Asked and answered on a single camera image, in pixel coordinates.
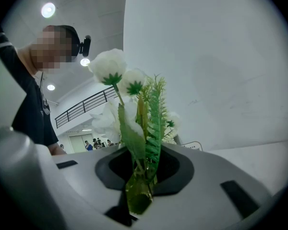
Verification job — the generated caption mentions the white curved table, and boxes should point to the white curved table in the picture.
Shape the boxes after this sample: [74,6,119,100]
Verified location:
[201,139,288,196]

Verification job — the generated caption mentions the black head camera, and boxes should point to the black head camera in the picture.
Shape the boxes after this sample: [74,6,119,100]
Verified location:
[78,34,92,58]

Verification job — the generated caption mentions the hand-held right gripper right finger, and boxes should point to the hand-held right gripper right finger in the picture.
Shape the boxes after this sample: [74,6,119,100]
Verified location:
[136,142,272,230]

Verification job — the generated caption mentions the person's head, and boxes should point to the person's head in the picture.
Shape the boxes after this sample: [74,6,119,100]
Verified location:
[30,24,81,73]

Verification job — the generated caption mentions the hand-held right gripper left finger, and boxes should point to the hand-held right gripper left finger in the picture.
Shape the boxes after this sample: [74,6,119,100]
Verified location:
[51,147,135,226]

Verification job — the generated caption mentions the white flowers with green leaves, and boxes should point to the white flowers with green leaves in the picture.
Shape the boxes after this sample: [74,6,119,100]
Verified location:
[87,48,183,215]

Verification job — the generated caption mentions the person's left forearm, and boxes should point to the person's left forearm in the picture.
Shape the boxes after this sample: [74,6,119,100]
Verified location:
[48,143,68,156]

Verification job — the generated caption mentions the small white sign card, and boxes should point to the small white sign card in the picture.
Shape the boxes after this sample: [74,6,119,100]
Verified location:
[181,141,204,152]

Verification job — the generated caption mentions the black metal railing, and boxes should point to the black metal railing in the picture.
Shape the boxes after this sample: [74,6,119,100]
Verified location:
[54,85,118,129]

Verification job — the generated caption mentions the person's black shirt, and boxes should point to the person's black shirt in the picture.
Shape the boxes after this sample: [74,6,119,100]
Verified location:
[0,27,60,153]

